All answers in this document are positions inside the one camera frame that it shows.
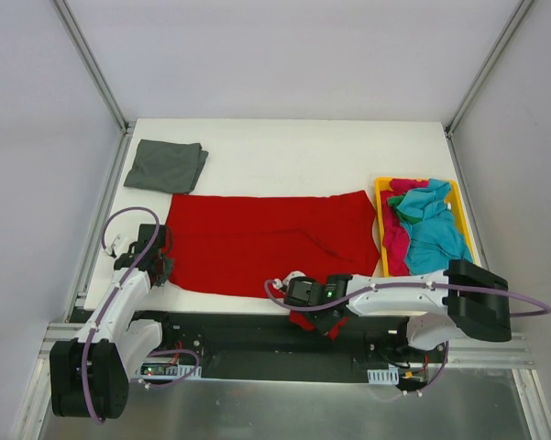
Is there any right aluminium frame post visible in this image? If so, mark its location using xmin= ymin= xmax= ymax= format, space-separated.
xmin=445 ymin=0 xmax=535 ymax=138

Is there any left white cable duct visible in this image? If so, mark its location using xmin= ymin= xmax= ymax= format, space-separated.
xmin=129 ymin=363 xmax=202 ymax=381

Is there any magenta t-shirt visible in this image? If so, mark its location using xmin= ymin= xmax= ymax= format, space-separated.
xmin=375 ymin=178 xmax=428 ymax=277

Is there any green t-shirt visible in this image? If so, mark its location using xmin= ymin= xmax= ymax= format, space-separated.
xmin=387 ymin=194 xmax=419 ymax=225

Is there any left aluminium frame post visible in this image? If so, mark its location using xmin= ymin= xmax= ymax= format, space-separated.
xmin=50 ymin=0 xmax=130 ymax=134

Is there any yellow plastic bin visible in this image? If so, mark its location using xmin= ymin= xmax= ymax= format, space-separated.
xmin=374 ymin=177 xmax=479 ymax=277

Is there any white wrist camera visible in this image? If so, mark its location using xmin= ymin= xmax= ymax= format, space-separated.
xmin=272 ymin=270 xmax=305 ymax=292
xmin=104 ymin=234 xmax=125 ymax=259

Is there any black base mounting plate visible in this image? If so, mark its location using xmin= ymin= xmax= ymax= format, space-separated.
xmin=68 ymin=307 xmax=446 ymax=384

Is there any aluminium frame post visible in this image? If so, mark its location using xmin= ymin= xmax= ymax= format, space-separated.
xmin=50 ymin=0 xmax=130 ymax=134
xmin=445 ymin=0 xmax=535 ymax=138

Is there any aluminium front rail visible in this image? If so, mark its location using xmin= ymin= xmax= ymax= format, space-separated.
xmin=39 ymin=323 xmax=535 ymax=369

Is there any white cable duct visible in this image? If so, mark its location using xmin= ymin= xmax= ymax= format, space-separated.
xmin=129 ymin=363 xmax=202 ymax=381
xmin=367 ymin=367 xmax=400 ymax=386

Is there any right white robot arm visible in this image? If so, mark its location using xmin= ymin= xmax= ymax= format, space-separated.
xmin=276 ymin=260 xmax=512 ymax=362

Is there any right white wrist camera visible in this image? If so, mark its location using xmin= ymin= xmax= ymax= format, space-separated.
xmin=272 ymin=270 xmax=305 ymax=292

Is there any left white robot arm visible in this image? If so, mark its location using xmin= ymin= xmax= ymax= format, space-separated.
xmin=50 ymin=224 xmax=176 ymax=423

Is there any right white cable duct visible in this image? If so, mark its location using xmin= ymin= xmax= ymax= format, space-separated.
xmin=367 ymin=367 xmax=400 ymax=386

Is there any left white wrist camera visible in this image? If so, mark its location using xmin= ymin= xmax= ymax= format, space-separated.
xmin=104 ymin=234 xmax=125 ymax=259

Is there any folded grey t-shirt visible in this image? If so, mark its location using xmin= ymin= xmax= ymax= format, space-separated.
xmin=124 ymin=139 xmax=209 ymax=194

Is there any teal t-shirt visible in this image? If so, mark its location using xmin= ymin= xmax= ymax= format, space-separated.
xmin=400 ymin=179 xmax=473 ymax=275

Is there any red t-shirt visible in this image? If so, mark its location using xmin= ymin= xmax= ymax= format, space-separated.
xmin=164 ymin=190 xmax=380 ymax=341

